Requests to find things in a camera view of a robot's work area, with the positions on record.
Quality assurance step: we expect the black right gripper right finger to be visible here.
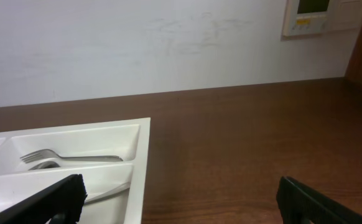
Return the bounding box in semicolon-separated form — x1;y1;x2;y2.
276;177;362;224

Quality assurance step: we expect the white wall control panel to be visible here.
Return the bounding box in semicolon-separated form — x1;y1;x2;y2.
282;0;362;40

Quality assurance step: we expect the steel tablespoon angled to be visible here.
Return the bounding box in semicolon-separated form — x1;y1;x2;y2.
84;182;131;205

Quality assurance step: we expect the white plastic cutlery tray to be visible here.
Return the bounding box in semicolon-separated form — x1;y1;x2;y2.
0;118;151;223

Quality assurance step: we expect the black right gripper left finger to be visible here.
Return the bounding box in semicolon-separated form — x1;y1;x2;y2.
0;174;88;224

